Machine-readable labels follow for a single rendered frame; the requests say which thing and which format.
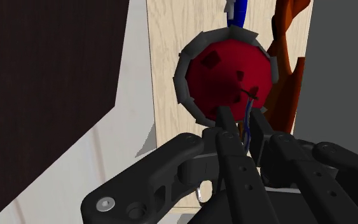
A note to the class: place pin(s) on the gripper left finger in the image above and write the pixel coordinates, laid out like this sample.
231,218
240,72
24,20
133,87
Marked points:
154,173

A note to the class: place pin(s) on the blue and white object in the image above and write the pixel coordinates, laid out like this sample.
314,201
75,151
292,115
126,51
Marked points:
239,12

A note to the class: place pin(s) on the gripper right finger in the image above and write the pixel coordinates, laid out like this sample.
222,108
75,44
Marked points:
330,173

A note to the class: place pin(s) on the light wooden table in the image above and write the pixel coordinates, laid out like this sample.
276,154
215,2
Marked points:
166,46

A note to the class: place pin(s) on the orange curved figure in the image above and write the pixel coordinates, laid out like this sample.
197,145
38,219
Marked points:
285,90

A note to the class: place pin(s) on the dark brown cabinet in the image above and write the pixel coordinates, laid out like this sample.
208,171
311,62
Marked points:
42,77

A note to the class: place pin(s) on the red bowl with grey rim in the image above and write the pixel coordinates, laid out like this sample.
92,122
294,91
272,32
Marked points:
225,77

